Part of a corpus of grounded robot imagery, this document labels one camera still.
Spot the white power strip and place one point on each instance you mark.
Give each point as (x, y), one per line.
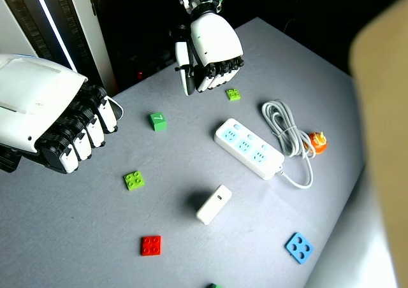
(248, 148)

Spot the white power adapter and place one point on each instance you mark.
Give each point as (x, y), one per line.
(213, 205)

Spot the light green toy brick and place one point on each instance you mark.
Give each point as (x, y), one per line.
(233, 95)
(134, 180)

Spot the green cube with seven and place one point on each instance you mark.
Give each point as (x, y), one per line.
(158, 124)

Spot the white pillar with black strips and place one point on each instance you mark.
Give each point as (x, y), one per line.
(94, 36)

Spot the beige blurred panel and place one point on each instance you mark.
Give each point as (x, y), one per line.
(385, 109)

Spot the red toy brick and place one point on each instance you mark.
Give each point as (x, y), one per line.
(151, 246)

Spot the blue block with four holes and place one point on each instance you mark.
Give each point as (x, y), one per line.
(300, 247)

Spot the grey table cloth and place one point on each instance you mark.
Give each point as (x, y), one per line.
(79, 221)

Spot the dark green block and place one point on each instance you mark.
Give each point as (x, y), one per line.
(214, 286)

